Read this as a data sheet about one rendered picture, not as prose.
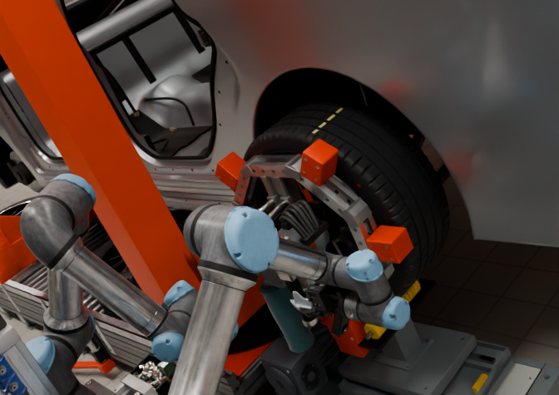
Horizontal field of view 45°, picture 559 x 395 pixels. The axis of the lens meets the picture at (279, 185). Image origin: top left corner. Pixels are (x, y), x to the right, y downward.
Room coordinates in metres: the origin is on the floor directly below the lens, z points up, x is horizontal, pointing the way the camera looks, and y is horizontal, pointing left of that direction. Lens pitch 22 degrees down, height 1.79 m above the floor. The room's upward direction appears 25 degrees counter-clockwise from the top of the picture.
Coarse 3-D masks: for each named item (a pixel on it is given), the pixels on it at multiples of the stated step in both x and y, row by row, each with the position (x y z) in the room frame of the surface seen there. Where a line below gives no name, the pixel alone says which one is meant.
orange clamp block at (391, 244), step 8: (376, 232) 1.62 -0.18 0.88; (384, 232) 1.60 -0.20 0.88; (392, 232) 1.58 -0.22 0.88; (400, 232) 1.56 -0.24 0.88; (368, 240) 1.60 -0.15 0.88; (376, 240) 1.58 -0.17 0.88; (384, 240) 1.56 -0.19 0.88; (392, 240) 1.54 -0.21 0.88; (400, 240) 1.55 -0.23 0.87; (408, 240) 1.57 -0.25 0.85; (376, 248) 1.58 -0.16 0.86; (384, 248) 1.56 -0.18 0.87; (392, 248) 1.54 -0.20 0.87; (400, 248) 1.55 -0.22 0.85; (408, 248) 1.57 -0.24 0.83; (384, 256) 1.57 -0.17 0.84; (392, 256) 1.55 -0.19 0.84; (400, 256) 1.54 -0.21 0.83
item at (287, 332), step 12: (264, 288) 1.86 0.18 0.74; (276, 288) 1.83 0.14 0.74; (276, 300) 1.83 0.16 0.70; (288, 300) 1.84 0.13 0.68; (276, 312) 1.84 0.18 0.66; (288, 312) 1.83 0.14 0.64; (288, 324) 1.83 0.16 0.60; (300, 324) 1.84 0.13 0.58; (288, 336) 1.84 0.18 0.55; (300, 336) 1.83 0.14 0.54; (312, 336) 1.86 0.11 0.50; (300, 348) 1.83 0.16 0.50
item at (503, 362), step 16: (480, 352) 1.87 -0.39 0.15; (496, 352) 1.83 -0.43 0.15; (464, 368) 1.83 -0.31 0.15; (480, 368) 1.79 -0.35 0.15; (496, 368) 1.75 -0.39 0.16; (352, 384) 2.00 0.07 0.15; (448, 384) 1.79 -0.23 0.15; (464, 384) 1.76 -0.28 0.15; (480, 384) 1.70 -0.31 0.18; (496, 384) 1.74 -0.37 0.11
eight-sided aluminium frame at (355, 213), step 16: (256, 160) 1.91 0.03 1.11; (272, 160) 1.86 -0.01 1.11; (288, 160) 1.81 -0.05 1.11; (240, 176) 1.94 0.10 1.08; (256, 176) 1.88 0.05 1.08; (272, 176) 1.82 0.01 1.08; (288, 176) 1.76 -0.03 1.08; (240, 192) 1.97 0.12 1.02; (320, 192) 1.68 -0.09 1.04; (336, 192) 1.70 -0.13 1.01; (352, 192) 1.67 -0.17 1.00; (256, 208) 2.05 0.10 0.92; (336, 208) 1.65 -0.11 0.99; (352, 208) 1.63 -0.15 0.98; (368, 208) 1.64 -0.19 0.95; (352, 224) 1.62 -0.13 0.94; (368, 224) 1.64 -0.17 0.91; (384, 272) 1.62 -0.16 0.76; (304, 288) 1.93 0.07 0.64
